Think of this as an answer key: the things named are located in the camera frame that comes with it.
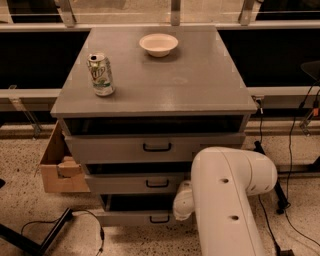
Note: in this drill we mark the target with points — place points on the grey bottom drawer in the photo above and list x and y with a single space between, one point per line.
136 209

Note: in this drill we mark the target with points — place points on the grey drawer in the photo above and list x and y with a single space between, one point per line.
146 148
136 209
140 183

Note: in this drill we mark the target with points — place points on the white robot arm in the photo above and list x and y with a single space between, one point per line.
222 180

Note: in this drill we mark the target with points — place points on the grey middle drawer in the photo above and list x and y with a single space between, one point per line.
140 183

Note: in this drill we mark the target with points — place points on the grey top drawer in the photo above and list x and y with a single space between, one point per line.
146 148

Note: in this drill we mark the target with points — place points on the grey drawer cabinet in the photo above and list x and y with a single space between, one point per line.
135 122

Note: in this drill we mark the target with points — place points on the black stand leg right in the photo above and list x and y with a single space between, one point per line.
283 203

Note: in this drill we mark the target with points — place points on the brown cardboard box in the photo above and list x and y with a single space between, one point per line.
60 173

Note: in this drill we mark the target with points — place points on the green white soda can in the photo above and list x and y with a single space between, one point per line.
101 74

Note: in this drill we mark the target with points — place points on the white paper bowl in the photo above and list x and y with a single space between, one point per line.
158 45

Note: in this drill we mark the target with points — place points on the metal window railing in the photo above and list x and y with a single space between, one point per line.
33 95

